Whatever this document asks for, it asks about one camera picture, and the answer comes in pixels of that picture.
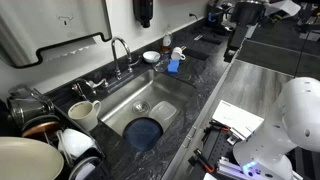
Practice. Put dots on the clear glass bowl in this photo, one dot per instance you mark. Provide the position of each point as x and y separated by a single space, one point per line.
162 64

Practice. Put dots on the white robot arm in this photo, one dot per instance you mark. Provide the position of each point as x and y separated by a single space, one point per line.
300 113

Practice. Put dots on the stainless steel sink basin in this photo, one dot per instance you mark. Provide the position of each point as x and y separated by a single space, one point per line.
166 88

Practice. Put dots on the metal sink drain strainer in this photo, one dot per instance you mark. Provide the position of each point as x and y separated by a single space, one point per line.
141 107

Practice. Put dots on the small white bowl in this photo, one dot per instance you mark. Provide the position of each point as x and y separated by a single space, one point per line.
151 56

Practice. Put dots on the white ceramic bowl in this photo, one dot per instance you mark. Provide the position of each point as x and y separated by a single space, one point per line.
76 141

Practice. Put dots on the clear plastic container lid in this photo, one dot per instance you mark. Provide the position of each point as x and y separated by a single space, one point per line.
163 111

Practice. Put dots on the blue sponge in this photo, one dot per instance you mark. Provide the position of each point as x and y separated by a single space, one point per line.
173 66

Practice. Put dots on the dark blue plate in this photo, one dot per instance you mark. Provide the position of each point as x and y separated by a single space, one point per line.
142 134

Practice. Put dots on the black rectangular counter mat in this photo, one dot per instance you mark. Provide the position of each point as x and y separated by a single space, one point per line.
196 54

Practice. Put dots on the chrome gooseneck faucet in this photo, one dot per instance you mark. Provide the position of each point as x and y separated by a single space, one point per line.
116 60

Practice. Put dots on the narrow black counter mat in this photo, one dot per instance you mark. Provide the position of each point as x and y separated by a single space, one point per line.
208 39

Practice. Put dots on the cream ceramic mug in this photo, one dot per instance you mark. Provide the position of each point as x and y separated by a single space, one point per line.
83 115

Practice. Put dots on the white cardboard box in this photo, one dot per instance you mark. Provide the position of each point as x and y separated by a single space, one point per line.
236 118

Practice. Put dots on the black coffee machine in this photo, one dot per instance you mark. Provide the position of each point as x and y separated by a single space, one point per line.
216 16

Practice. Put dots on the black dish rack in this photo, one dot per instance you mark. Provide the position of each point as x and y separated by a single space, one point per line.
101 166

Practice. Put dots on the aluminium extrusion rails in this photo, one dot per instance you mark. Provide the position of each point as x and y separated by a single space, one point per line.
230 168

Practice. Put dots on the white plate with dark rim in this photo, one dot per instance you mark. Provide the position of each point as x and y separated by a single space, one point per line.
83 168

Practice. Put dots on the copper bottom pan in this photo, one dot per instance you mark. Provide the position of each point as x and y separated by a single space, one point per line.
40 128

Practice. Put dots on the metal paper towel dispenser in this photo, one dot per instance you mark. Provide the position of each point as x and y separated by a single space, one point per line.
50 23

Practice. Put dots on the stainless steel kettle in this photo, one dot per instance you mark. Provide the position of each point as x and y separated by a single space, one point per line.
26 106

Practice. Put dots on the white paper sheet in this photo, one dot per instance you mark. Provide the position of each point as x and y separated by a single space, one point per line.
283 7

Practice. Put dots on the large cream plate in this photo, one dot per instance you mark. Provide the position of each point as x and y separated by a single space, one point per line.
26 160

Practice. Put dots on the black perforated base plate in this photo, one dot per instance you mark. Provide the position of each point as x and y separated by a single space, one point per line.
216 146

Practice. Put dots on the black wall soap dispenser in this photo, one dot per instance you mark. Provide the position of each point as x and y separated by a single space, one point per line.
143 10

